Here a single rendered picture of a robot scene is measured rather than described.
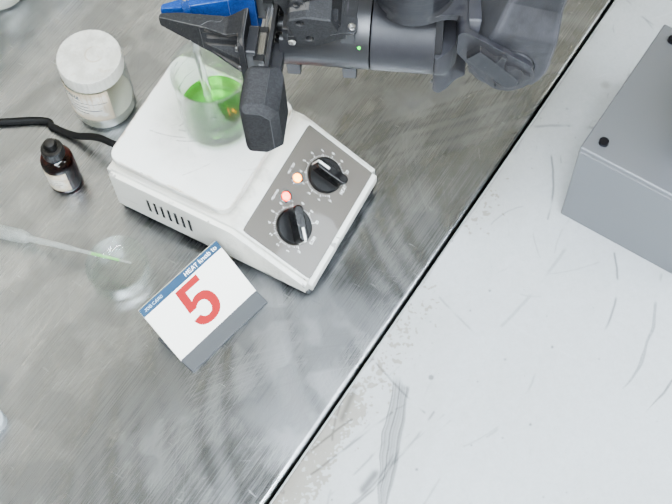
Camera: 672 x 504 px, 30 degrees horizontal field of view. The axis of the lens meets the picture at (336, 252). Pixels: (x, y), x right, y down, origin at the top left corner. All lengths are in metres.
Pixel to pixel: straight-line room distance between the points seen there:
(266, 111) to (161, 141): 0.24
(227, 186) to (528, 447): 0.33
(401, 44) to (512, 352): 0.32
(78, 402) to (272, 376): 0.17
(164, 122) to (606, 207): 0.39
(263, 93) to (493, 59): 0.16
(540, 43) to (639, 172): 0.20
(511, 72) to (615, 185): 0.21
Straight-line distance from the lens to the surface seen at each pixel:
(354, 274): 1.11
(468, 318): 1.09
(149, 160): 1.07
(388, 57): 0.90
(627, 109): 1.07
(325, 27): 0.85
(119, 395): 1.09
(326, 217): 1.09
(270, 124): 0.87
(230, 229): 1.06
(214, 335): 1.09
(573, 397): 1.08
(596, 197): 1.09
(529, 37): 0.88
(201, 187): 1.05
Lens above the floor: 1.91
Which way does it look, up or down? 65 degrees down
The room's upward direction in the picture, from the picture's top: 4 degrees counter-clockwise
